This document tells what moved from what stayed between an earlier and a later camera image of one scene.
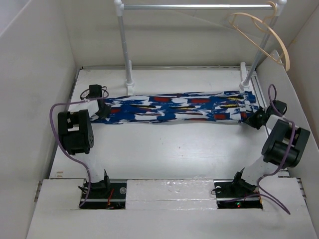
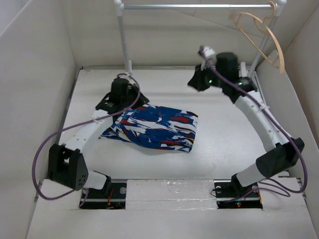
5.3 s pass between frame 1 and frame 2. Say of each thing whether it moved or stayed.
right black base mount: stayed
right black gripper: moved
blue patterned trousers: moved
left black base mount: stayed
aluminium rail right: stayed
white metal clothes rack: stayed
